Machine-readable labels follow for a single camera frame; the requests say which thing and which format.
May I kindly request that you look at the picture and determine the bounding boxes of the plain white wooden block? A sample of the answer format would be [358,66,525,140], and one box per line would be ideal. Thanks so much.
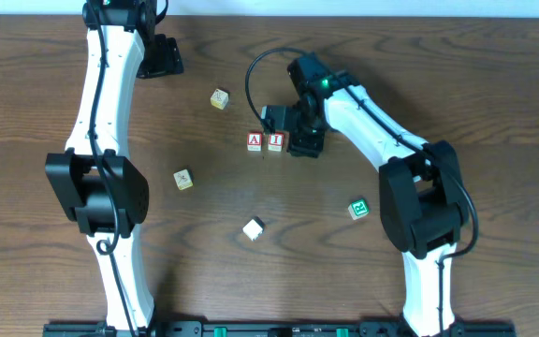
[242,216,265,242]

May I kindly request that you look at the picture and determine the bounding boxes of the red letter I block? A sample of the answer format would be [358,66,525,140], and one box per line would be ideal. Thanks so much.
[268,133,284,152]

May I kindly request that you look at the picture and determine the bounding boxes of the yellow picture block far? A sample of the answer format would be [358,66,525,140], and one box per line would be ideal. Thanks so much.
[210,88,229,110]

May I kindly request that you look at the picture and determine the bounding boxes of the red letter A block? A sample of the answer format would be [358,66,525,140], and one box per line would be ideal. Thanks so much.
[247,132,263,152]

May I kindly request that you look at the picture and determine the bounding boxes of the yellow picture block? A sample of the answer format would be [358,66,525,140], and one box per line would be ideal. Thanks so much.
[210,88,229,110]
[173,168,194,190]

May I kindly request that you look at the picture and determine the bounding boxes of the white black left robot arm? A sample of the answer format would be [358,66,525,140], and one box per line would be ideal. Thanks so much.
[43,0,183,336]

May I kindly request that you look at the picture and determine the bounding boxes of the green R block near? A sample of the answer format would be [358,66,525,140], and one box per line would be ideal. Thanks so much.
[347,198,370,220]

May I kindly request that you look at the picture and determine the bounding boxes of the yellow picture block near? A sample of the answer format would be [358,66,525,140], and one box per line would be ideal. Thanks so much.
[173,168,194,190]

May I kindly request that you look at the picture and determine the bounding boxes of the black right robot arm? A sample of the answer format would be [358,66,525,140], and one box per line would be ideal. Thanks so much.
[287,53,479,336]

